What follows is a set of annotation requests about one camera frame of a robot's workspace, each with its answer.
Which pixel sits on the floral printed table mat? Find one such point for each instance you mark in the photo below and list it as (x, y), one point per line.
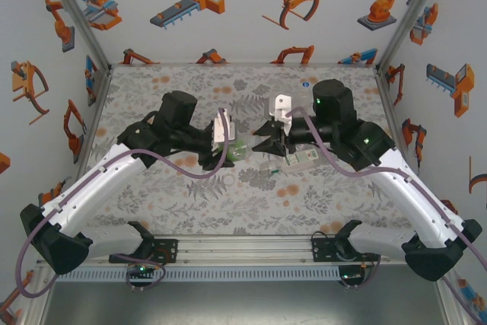
(171, 207)

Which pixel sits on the aluminium table side rail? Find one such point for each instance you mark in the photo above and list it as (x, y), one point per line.
(94, 112)
(385, 93)

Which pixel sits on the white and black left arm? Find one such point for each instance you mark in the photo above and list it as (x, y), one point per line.
(95, 192)

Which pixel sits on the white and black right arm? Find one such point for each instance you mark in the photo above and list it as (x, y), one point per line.
(412, 199)

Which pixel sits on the aluminium upright frame post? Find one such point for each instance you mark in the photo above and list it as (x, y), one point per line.
(78, 16)
(414, 16)

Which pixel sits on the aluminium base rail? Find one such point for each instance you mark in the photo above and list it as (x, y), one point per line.
(243, 249)

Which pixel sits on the small circuit board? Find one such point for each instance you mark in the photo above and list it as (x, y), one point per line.
(352, 274)
(141, 269)

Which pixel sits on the white green packet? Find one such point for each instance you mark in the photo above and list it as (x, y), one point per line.
(302, 161)

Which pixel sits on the translucent clear bottle cap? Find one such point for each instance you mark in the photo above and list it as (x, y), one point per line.
(228, 179)

